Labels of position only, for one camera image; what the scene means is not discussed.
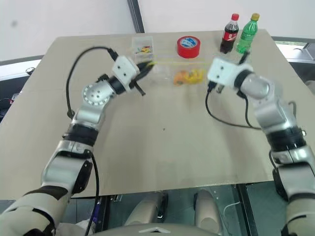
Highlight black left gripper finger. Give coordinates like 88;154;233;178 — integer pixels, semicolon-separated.
133;82;147;97
144;61;156;75

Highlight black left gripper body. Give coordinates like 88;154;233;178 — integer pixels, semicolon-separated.
128;62;148;89

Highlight clear plastic zip bag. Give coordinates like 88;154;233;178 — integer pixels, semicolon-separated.
149;57;210;87

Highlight colourful small pieces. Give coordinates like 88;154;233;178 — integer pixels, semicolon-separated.
135;45;153;55

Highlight clear plastic box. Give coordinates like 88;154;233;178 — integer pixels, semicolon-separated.
131;36;156;62

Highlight red tape roll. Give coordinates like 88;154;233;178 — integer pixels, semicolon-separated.
176;35;201;59

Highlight black vertical pillar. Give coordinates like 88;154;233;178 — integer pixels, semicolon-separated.
126;0;146;34

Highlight cola bottle red cap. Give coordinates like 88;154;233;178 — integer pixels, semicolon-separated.
219;13;240;55

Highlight green bottle yellow cap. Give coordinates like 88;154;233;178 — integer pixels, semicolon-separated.
236;12;261;55

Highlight dark side counter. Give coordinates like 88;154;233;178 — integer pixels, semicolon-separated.
271;36;315;64

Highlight grey left robot leg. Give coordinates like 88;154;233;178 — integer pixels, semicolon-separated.
124;191;169;227

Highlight grey robot leg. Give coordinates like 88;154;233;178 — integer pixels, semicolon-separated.
124;191;169;227
193;188;221;236

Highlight grey right robot leg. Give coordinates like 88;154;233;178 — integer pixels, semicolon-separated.
193;188;221;236

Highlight black floor device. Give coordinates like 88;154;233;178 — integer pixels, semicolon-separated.
0;92;22;119

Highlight grey robot torso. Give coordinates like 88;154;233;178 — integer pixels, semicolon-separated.
92;222;223;236

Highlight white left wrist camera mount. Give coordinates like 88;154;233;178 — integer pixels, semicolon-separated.
112;56;141;92

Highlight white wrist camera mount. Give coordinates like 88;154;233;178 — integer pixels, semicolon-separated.
112;56;141;92
207;57;254;89

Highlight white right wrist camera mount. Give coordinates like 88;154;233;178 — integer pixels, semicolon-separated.
207;57;254;89

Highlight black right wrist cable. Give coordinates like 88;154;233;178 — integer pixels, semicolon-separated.
205;51;263;130

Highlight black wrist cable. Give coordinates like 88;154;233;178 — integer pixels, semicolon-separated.
205;51;263;130
66;46;118;117

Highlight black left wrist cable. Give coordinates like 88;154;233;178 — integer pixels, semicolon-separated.
66;46;118;117

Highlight black purple left arm cable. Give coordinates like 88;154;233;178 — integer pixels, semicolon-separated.
84;149;101;236

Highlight white floor cable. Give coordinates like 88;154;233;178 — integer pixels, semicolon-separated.
223;201;241;222

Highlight black table frame leg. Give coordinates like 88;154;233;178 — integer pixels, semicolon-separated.
235;183;253;236

